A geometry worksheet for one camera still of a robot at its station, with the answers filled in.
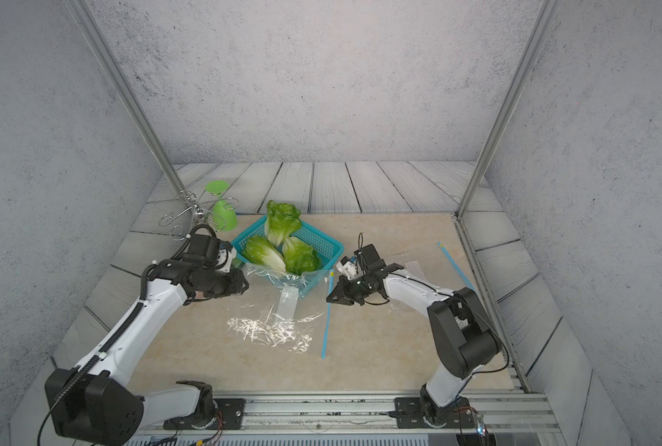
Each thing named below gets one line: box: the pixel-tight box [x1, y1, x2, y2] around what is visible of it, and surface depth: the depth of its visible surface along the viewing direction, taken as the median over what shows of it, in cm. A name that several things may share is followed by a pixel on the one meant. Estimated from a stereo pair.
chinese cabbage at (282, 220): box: [264, 199, 302, 248], surface depth 104 cm
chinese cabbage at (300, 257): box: [281, 236, 322, 276], surface depth 100 cm
